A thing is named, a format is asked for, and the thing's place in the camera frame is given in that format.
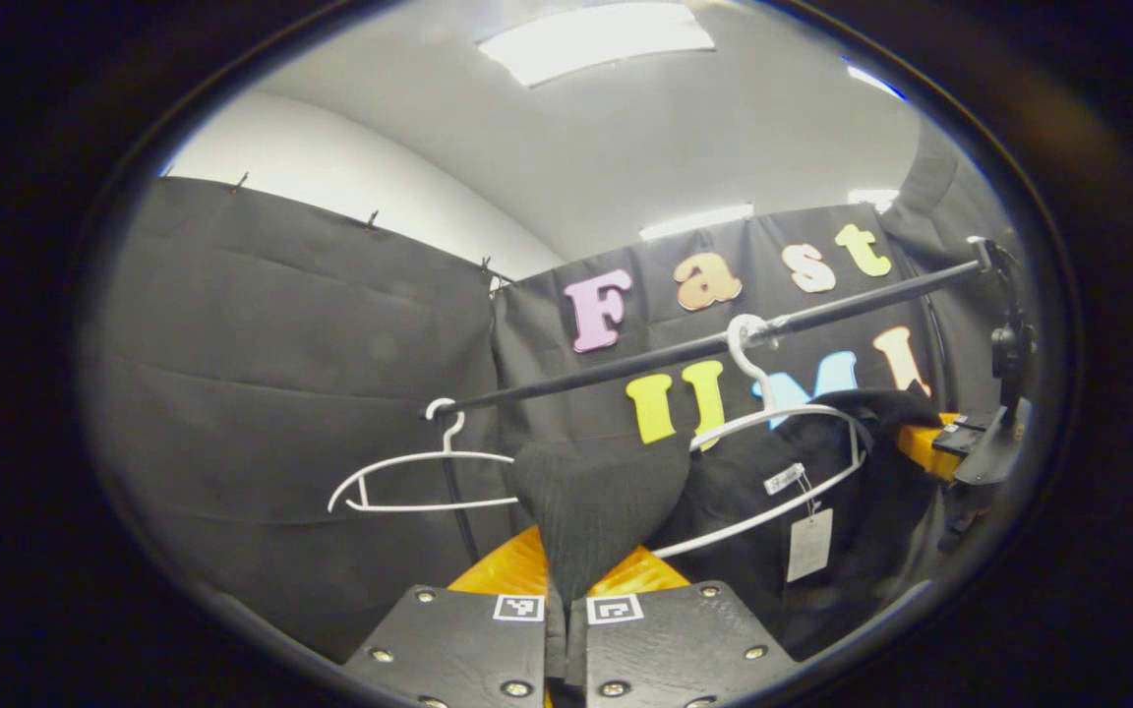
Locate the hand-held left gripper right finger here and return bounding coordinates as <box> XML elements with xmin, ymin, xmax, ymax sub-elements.
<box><xmin>565</xmin><ymin>544</ymin><xmax>801</xmax><ymax>708</ymax></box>

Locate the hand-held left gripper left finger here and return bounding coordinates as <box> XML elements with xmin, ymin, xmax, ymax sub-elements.
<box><xmin>343</xmin><ymin>524</ymin><xmax>553</xmax><ymax>708</ymax></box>

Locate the black knit jacket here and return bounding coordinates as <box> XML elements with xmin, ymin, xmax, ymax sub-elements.
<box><xmin>511</xmin><ymin>387</ymin><xmax>948</xmax><ymax>662</ymax></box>

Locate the black metal clothes rack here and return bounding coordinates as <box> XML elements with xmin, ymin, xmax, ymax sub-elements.
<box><xmin>424</xmin><ymin>234</ymin><xmax>1040</xmax><ymax>566</ymax></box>

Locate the white plastic clothes hanger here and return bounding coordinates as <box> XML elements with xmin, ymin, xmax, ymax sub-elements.
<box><xmin>327</xmin><ymin>397</ymin><xmax>520</xmax><ymax>515</ymax></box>
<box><xmin>650</xmin><ymin>313</ymin><xmax>873</xmax><ymax>561</ymax></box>

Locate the white paper hang tag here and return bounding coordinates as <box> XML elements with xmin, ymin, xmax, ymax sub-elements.
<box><xmin>785</xmin><ymin>505</ymin><xmax>836</xmax><ymax>584</ymax></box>

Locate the black backdrop cloth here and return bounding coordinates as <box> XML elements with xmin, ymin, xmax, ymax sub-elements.
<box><xmin>85</xmin><ymin>147</ymin><xmax>1030</xmax><ymax>662</ymax></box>

